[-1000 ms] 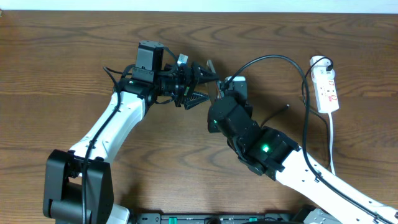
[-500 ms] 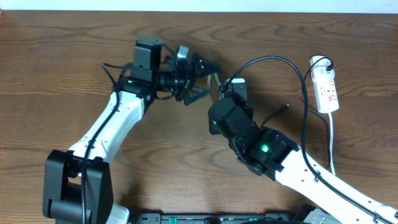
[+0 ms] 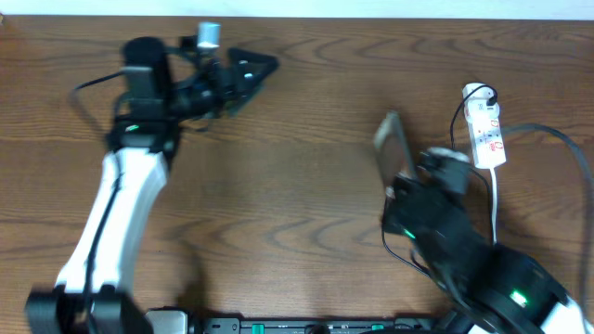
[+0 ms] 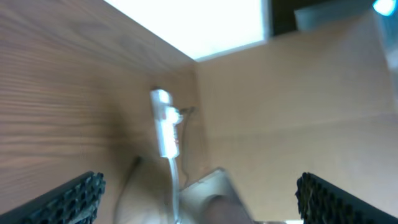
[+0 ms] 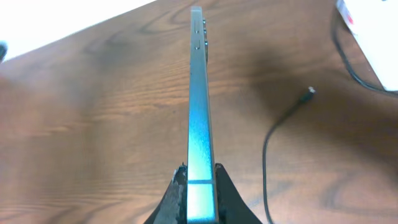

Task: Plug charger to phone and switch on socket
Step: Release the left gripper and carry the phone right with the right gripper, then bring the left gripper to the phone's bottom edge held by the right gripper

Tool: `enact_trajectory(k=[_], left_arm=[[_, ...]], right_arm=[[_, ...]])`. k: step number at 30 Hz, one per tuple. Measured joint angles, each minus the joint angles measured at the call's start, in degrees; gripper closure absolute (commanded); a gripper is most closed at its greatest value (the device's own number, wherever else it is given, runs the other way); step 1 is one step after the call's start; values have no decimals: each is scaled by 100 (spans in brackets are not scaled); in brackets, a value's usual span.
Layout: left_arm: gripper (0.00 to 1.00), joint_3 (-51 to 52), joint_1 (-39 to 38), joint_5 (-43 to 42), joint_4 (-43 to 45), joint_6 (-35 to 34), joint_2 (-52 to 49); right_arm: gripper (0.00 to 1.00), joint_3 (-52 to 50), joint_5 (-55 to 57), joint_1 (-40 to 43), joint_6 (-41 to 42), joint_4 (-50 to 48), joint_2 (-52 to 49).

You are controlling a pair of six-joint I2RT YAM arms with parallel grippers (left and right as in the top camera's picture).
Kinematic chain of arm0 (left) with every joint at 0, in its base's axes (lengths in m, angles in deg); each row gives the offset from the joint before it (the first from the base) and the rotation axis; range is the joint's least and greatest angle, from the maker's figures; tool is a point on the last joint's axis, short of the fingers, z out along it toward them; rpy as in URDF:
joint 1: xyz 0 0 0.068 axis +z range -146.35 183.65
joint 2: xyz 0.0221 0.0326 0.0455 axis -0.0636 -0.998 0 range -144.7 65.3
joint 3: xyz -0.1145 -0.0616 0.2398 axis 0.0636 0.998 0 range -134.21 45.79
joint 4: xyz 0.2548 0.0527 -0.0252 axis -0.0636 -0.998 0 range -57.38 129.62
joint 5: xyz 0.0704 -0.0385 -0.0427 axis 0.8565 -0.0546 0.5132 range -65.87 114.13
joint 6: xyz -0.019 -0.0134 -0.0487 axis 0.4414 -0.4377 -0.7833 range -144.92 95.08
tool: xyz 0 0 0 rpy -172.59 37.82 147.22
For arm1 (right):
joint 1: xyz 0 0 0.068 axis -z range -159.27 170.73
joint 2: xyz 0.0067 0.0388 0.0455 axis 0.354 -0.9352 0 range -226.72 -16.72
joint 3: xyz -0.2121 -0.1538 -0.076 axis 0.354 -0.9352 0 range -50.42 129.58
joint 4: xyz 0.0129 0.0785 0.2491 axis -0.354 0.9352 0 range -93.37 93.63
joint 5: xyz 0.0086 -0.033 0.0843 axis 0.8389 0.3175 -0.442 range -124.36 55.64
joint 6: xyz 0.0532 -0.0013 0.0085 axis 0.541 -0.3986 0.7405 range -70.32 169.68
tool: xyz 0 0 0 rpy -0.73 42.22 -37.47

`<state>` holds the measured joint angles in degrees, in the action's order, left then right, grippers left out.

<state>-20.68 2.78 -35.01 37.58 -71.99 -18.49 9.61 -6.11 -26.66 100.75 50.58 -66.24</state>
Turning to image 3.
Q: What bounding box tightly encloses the black left camera cable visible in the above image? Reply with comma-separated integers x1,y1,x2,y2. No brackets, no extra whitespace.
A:
68,69,129,135

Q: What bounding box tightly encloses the white power strip cord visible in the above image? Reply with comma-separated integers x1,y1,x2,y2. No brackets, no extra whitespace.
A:
488,167,499,246

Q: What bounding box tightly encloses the black right camera cable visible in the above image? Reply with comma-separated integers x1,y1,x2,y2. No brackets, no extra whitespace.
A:
500,122,594,307

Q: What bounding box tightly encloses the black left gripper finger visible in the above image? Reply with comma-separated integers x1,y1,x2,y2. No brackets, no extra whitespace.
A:
225,78,264,117
227,47,279,93

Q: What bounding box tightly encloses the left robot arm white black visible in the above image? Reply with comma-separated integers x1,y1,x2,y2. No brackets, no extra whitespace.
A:
25,35,279,333

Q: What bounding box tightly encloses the white red power strip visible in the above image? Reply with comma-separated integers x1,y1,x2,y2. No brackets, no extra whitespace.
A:
462,83,507,170

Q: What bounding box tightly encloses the black camera cable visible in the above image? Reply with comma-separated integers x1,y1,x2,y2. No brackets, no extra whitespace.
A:
68,69,129,135
500,122,594,307

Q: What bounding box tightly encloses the gold Galaxy smartphone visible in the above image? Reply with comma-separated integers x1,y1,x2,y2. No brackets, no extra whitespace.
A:
373,110,418,187

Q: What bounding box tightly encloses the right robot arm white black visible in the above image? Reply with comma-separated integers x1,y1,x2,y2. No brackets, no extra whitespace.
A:
381,148,593,333

